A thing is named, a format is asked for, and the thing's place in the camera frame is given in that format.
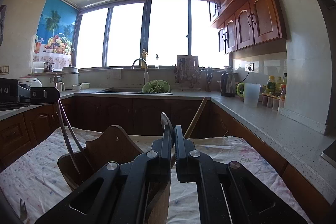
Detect light wooden chopstick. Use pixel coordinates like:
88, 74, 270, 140
170, 97, 207, 169

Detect white rice cooker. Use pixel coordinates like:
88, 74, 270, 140
18, 76, 43, 87

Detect small white blender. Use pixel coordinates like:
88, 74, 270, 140
50, 74, 65, 93

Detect green vegetable colander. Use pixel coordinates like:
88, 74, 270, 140
142, 80, 171, 93

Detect wooden utensil holder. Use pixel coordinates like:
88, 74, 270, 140
58, 125, 171, 223

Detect wooden wall cabinets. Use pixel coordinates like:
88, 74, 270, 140
203, 0, 296, 55

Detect chrome sink faucet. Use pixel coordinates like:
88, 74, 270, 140
131, 58, 149, 84

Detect steel spoon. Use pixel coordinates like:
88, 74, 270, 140
160, 111, 176, 162

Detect dark fork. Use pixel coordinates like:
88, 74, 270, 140
61, 102, 90, 165

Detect fruit poster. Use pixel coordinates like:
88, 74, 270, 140
33, 0, 77, 70

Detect white steamer pot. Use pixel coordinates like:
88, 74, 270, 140
62, 65, 79, 90

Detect black electric kettle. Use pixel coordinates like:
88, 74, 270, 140
220, 72, 236, 97

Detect knife rack with board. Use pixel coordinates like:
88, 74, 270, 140
174, 55, 200, 86

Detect silver fork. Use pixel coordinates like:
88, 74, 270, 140
19, 199, 27, 222

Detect white floral tablecloth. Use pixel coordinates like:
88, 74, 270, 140
1, 128, 311, 223

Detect white plastic jug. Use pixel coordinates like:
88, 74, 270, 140
236, 83, 261, 107

